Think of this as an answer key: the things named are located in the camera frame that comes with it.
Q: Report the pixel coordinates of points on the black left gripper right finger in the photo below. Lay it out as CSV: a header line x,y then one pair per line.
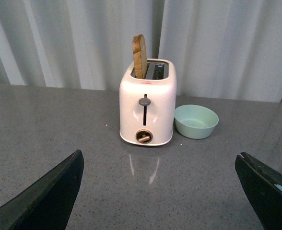
x,y
263,188

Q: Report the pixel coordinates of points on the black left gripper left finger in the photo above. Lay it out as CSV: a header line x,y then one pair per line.
x,y
46,204

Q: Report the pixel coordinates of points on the green plastic bowl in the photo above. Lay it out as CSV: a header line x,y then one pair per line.
x,y
195,121

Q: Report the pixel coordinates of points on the cream two-slot toaster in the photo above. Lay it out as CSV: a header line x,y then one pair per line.
x,y
147,105

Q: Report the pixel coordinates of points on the grey pleated curtain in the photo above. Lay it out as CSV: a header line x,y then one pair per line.
x,y
230,49

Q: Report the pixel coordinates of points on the brown bread slice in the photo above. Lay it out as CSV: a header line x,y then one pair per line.
x,y
139,56

